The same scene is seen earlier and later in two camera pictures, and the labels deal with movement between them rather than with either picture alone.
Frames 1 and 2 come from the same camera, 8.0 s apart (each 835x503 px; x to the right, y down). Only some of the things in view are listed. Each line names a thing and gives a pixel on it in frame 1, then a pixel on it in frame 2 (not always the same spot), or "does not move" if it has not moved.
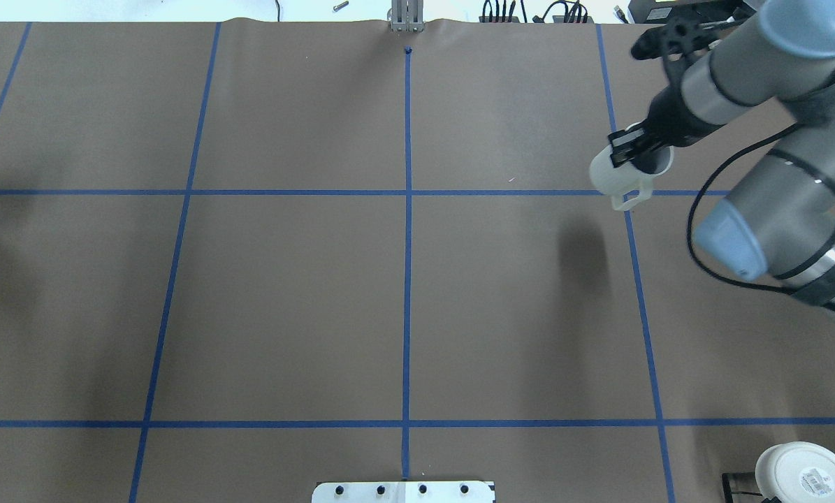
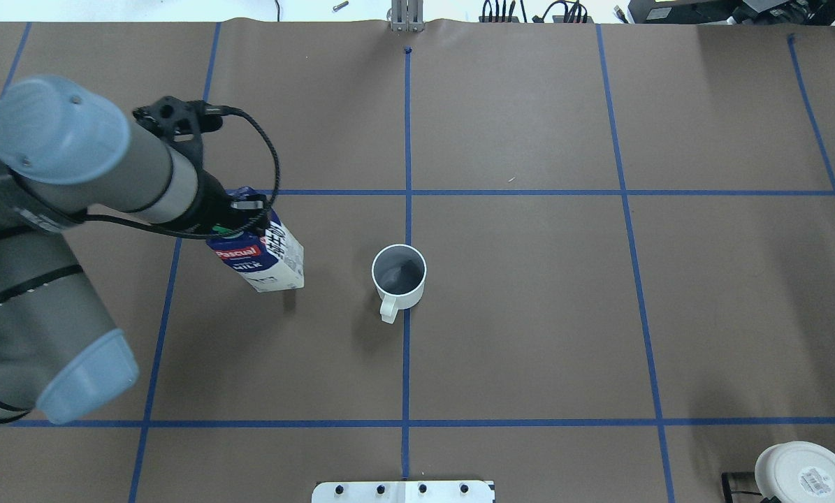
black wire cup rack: x=729 y=493 does not move
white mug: x=628 y=184 → x=399 y=272
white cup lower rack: x=804 y=472 does not move
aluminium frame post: x=407 y=15 does not move
